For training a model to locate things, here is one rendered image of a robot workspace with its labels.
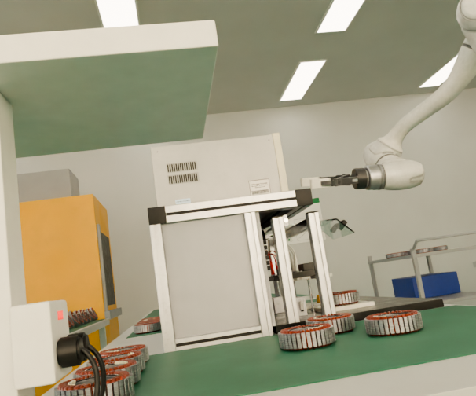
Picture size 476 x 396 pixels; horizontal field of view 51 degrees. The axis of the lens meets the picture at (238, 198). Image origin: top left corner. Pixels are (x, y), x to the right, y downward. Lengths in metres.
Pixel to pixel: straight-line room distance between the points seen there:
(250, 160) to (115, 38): 0.94
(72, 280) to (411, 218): 4.82
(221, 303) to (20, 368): 0.77
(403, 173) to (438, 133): 6.38
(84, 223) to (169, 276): 3.83
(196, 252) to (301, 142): 6.12
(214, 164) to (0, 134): 0.90
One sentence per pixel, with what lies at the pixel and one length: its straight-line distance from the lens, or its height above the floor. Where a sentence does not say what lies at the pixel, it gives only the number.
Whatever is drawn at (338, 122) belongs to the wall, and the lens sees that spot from 7.62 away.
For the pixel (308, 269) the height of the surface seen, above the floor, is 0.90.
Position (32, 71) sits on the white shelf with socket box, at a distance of 0.65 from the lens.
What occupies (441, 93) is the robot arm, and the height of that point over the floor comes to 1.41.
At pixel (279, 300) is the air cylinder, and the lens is 1.75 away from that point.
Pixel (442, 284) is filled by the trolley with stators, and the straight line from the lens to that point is 4.49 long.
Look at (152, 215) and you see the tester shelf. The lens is 1.31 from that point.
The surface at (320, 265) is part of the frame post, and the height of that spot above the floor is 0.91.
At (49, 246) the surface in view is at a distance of 5.15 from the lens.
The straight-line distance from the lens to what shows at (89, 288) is 5.06.
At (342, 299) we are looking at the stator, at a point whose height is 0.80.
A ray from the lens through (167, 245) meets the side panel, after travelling 1.31.
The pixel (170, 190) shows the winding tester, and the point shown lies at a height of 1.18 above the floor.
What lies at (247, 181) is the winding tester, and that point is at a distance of 1.48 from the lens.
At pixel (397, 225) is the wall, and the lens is 7.57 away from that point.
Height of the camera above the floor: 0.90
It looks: 9 degrees up
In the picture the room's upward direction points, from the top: 8 degrees counter-clockwise
